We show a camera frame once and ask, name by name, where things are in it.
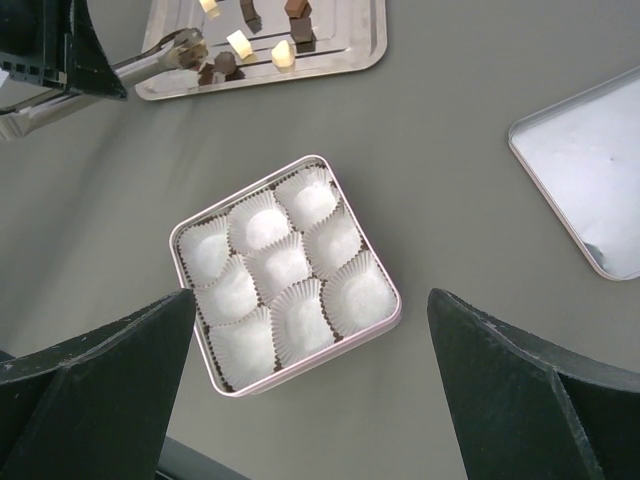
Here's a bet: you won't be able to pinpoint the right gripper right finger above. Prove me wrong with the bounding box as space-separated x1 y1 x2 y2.
427 289 639 479

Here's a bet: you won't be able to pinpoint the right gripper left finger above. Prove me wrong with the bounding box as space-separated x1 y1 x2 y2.
1 289 195 479

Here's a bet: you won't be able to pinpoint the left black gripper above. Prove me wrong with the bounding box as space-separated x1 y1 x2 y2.
1 0 128 101

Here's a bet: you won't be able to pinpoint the metal tongs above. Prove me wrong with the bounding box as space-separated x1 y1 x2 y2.
1 28 208 141

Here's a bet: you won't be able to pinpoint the dark round chocolate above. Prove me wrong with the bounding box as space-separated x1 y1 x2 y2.
214 51 237 75

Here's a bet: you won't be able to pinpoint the white chocolate small cube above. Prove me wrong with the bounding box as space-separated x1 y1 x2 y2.
199 0 220 18

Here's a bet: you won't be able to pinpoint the dark chocolate tall piece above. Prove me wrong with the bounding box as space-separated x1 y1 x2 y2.
239 0 258 23

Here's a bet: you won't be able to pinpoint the white chocolate dome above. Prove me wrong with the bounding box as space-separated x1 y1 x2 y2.
271 40 296 69

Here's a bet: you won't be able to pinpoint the milk brown chocolate block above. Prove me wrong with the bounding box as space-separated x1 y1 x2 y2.
284 0 311 19

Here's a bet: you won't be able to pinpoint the dark chocolate cube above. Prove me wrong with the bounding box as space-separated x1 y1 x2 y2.
290 17 313 44

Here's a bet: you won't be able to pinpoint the white paper cup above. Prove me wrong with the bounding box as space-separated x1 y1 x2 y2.
270 278 335 367
245 232 312 304
178 216 230 286
228 190 292 254
303 210 361 280
321 250 398 338
210 307 276 390
194 255 259 326
274 167 339 231

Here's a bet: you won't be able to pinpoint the silver metal tray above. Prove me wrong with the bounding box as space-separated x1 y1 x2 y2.
135 1 387 101

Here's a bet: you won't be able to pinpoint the pink square tin box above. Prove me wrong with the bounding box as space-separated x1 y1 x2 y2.
169 155 402 398

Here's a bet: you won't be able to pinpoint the silver tin lid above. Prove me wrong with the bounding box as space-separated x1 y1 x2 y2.
508 69 639 281

